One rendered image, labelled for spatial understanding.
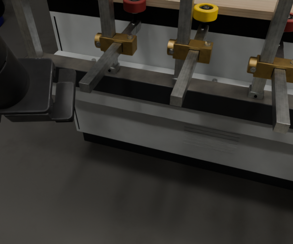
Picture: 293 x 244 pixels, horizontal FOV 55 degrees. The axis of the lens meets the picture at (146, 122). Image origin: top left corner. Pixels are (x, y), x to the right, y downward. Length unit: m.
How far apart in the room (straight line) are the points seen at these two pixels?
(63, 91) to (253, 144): 1.16
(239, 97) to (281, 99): 0.20
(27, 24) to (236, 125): 0.82
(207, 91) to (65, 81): 0.66
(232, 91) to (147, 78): 0.29
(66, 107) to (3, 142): 1.61
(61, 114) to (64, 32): 1.02
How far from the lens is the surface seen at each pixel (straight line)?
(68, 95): 0.34
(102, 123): 1.56
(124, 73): 1.03
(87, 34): 1.28
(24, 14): 1.11
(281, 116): 0.73
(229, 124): 1.07
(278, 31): 0.86
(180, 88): 0.72
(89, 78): 0.79
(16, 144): 1.88
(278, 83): 0.84
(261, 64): 0.90
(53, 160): 1.71
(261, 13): 1.06
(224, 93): 0.96
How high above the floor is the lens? 1.25
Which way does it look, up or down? 42 degrees down
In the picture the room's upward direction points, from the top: straight up
